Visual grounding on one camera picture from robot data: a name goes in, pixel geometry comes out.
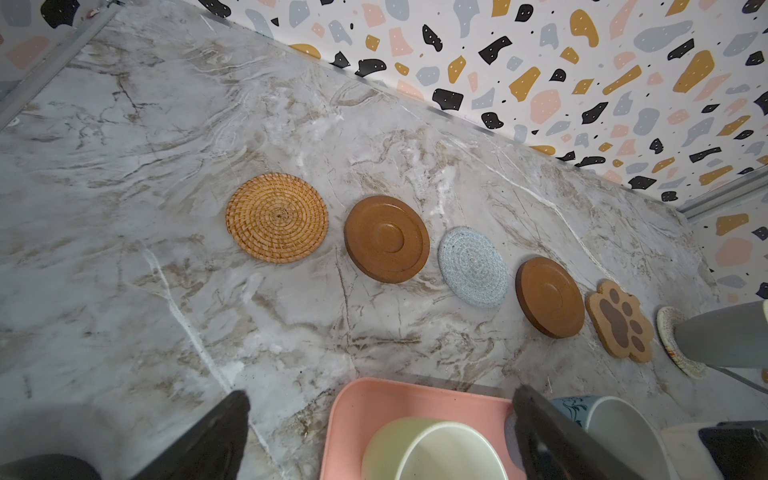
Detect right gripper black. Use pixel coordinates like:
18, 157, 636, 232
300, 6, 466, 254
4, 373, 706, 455
698, 421, 768, 480

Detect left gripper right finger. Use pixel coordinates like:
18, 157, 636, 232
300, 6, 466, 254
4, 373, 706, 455
512, 385, 639, 479

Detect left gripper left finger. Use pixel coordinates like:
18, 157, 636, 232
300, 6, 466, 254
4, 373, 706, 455
133, 390, 250, 479

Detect blue mug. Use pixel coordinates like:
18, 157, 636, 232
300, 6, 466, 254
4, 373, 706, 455
551, 396, 679, 479

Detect grey mug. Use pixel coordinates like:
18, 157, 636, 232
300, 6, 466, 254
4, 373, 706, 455
673, 300, 768, 368

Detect cork paw coaster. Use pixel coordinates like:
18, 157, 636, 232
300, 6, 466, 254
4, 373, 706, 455
585, 280, 655, 363

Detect green mug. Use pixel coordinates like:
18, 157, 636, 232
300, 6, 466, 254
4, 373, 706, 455
361, 417, 507, 479

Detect light brown wooden coaster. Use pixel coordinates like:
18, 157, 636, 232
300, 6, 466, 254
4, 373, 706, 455
515, 256, 585, 339

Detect multicolour woven coaster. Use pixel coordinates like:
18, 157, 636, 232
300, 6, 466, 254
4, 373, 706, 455
656, 306, 707, 380

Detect light blue woven coaster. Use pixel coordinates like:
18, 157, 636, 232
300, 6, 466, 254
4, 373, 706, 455
438, 226, 510, 309

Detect brown rattan woven coaster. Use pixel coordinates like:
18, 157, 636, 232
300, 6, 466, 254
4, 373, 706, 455
225, 172, 329, 264

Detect dark brown wooden coaster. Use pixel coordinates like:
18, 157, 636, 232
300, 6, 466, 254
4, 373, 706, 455
344, 195, 430, 284

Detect pink tray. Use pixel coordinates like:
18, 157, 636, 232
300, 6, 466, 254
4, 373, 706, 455
319, 377, 526, 479

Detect black tape roll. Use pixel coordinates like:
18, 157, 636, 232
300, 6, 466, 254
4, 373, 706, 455
1, 454, 101, 480

